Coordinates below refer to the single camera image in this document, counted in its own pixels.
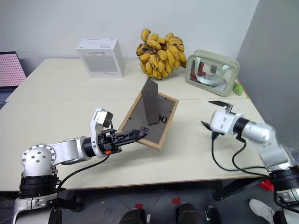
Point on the wooden picture frame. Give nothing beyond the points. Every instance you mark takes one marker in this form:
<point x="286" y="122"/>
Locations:
<point x="151" y="114"/>

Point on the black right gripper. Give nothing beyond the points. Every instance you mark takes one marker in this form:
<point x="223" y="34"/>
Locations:
<point x="229" y="109"/>

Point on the black table foot with caster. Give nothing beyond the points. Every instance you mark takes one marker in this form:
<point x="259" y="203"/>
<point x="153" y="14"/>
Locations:
<point x="70" y="200"/>

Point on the white shoe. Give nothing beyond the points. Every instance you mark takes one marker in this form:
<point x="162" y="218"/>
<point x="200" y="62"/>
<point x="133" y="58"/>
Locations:
<point x="261" y="210"/>

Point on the yellow banana bunch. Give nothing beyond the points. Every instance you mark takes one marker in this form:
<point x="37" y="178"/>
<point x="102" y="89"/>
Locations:
<point x="161" y="56"/>

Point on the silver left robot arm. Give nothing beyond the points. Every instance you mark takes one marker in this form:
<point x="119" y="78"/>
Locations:
<point x="67" y="150"/>

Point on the small green fruit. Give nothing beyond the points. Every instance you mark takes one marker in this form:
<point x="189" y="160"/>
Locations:
<point x="237" y="89"/>

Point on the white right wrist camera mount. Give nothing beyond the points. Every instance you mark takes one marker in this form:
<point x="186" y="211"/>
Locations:
<point x="222" y="122"/>

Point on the pink perforated board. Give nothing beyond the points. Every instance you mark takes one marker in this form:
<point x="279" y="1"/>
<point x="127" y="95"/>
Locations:
<point x="10" y="70"/>

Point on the dark rounded shape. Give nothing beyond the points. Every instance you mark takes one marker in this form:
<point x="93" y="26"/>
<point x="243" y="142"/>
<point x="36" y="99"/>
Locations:
<point x="133" y="217"/>
<point x="188" y="214"/>
<point x="213" y="215"/>

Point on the clear green-trimmed pouch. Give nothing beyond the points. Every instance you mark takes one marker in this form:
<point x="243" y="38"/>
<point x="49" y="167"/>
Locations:
<point x="210" y="72"/>

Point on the red floor tape mark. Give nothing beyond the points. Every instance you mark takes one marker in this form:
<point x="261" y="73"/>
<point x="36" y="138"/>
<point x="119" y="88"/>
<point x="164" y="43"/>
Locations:
<point x="176" y="200"/>

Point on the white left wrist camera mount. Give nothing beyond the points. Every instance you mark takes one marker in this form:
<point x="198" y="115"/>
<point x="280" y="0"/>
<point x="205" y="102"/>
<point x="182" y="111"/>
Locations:
<point x="99" y="117"/>

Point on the white cardboard box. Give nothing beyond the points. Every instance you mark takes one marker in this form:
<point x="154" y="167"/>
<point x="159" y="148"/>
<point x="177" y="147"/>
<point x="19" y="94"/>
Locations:
<point x="102" y="58"/>

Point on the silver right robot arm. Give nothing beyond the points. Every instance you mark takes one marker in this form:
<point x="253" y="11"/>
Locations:
<point x="268" y="144"/>

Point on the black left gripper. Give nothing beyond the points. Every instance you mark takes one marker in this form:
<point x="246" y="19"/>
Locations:
<point x="107" y="142"/>

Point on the black table leg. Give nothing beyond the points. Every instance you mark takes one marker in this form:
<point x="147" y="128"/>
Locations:
<point x="236" y="187"/>

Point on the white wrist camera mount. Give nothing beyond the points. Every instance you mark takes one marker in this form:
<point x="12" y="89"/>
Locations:
<point x="99" y="117"/>
<point x="222" y="122"/>

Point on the red object under table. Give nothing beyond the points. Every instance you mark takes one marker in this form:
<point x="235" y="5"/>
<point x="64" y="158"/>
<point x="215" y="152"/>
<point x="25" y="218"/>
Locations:
<point x="266" y="186"/>

